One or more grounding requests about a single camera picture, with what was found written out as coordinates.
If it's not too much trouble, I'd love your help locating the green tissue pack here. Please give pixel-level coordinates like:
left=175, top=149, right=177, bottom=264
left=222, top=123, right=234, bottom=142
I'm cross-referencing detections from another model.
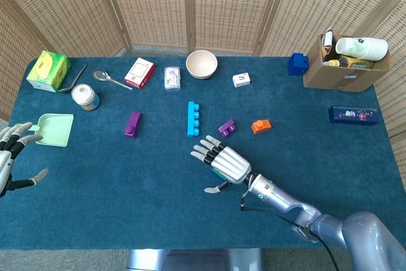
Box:
left=26, top=50, right=72, bottom=93

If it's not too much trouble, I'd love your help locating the orange one-stud block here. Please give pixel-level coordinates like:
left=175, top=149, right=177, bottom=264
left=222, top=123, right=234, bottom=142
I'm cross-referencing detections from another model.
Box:
left=251, top=119, right=273, bottom=135

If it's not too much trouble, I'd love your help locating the light blue long block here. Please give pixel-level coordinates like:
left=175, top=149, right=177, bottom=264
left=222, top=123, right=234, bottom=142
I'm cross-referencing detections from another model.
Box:
left=187, top=101, right=201, bottom=138

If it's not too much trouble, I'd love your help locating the teal table cloth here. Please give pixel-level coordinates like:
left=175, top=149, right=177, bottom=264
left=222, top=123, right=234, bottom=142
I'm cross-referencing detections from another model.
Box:
left=0, top=56, right=403, bottom=251

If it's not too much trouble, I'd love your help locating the brown cardboard box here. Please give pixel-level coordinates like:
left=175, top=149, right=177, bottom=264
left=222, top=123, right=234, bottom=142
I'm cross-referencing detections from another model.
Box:
left=303, top=29, right=391, bottom=93

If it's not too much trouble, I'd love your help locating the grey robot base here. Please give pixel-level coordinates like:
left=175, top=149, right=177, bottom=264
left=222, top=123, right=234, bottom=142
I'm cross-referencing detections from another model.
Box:
left=126, top=248, right=264, bottom=271

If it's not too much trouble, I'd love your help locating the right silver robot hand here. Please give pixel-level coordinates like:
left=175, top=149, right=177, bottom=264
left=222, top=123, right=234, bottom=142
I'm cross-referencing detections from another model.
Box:
left=190, top=136, right=251, bottom=193

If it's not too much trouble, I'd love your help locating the beige bowl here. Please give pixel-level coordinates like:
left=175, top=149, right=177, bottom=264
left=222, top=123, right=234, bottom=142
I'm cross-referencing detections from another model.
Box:
left=185, top=50, right=218, bottom=80

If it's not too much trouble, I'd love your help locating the metal spoon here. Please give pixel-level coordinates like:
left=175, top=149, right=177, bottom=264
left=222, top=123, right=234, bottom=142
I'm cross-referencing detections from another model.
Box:
left=92, top=68, right=133, bottom=91

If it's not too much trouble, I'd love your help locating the small white box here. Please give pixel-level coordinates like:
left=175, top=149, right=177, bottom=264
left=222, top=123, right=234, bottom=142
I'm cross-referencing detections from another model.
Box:
left=232, top=72, right=251, bottom=88

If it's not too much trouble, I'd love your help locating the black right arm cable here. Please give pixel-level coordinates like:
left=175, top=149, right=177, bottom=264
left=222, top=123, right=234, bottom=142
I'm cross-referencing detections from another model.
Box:
left=239, top=185, right=337, bottom=271

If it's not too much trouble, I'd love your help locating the dark blue printed long box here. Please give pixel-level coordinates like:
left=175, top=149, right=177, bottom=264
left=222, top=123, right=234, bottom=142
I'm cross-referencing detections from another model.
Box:
left=328, top=105, right=380, bottom=125

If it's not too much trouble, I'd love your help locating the stack of paper cups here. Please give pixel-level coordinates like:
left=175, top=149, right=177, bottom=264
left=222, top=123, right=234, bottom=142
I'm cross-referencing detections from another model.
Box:
left=335, top=37, right=389, bottom=62

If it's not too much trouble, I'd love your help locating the mint green dustpan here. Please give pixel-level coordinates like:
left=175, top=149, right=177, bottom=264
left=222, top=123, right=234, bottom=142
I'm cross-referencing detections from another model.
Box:
left=27, top=113, right=74, bottom=148

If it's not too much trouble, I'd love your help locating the snack packet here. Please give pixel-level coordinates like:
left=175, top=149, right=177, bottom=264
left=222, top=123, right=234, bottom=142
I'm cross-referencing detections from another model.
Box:
left=320, top=28, right=334, bottom=59

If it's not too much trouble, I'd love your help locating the small purple two-stud block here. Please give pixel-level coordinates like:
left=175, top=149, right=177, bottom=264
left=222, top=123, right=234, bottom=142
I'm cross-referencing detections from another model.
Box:
left=217, top=119, right=238, bottom=139

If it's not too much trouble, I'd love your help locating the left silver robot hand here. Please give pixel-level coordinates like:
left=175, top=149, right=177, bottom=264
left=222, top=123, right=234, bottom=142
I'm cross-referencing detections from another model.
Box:
left=0, top=121, right=49, bottom=198

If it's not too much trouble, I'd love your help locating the wicker folding screen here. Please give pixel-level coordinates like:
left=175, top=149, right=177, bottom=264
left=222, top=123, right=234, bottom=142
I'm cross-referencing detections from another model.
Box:
left=0, top=0, right=406, bottom=183

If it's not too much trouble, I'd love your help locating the clear plastic card case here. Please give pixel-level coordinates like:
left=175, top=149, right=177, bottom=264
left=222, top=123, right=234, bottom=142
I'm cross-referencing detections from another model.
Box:
left=164, top=66, right=182, bottom=91

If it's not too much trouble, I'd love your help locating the yellow drink bottle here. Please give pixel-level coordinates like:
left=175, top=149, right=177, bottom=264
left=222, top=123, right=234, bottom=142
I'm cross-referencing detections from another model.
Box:
left=326, top=55, right=375, bottom=69

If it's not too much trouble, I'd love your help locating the glass jar with white lid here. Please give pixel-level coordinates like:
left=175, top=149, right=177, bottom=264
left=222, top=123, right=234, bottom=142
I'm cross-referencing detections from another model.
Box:
left=70, top=84, right=100, bottom=112

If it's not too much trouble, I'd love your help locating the purple curved one-stud block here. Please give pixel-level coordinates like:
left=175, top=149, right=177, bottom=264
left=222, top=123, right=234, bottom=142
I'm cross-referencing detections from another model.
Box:
left=124, top=112, right=142, bottom=140

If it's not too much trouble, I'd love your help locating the red and white box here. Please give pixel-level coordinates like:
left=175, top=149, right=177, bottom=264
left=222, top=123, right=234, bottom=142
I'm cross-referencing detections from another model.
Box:
left=124, top=57, right=156, bottom=89

